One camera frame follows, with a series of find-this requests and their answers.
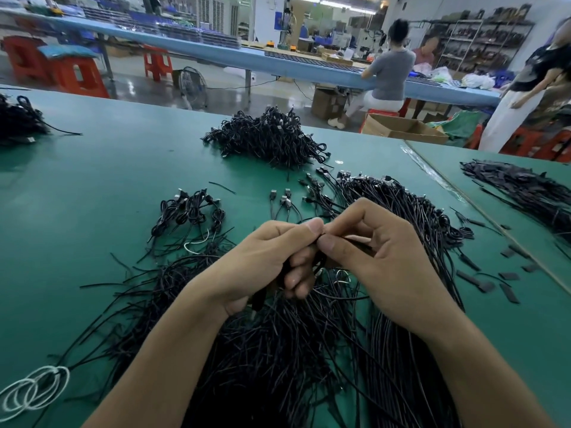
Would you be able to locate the person's left hand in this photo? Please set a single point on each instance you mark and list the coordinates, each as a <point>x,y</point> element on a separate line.
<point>254,267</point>

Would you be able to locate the person's right hand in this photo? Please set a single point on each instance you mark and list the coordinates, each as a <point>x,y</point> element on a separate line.
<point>392,267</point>

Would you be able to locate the person's left forearm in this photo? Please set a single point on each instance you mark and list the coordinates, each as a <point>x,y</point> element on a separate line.
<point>152,374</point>

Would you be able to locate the scattered dark tie pieces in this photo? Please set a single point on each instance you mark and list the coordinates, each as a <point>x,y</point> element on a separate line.
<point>508,294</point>

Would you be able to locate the open cardboard box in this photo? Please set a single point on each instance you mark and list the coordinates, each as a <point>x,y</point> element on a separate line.
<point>403,127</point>

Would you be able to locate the green bag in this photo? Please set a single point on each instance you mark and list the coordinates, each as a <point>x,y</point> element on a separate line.
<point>459,125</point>

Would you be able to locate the small cardboard box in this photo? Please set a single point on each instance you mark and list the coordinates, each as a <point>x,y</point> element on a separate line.
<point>327,102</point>

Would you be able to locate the grey floor fan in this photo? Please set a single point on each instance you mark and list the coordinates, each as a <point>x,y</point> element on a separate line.
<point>189,86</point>

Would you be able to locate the red plastic stool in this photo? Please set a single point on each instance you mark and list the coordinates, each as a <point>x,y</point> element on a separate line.
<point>158,62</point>
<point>540,142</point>
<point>22,56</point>

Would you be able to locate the pile of white bags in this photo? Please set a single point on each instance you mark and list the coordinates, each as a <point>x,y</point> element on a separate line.
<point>477,81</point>

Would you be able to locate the long blue workbench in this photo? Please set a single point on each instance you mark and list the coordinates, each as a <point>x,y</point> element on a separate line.
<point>259,59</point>

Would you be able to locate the metal storage shelf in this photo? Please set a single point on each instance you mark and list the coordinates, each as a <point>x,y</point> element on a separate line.
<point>482,35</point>

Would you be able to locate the white pillar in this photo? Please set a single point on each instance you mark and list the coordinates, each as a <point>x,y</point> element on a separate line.
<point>268,18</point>

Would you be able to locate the red stool with blue seat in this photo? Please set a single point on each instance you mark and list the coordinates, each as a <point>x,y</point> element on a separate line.
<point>76,74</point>

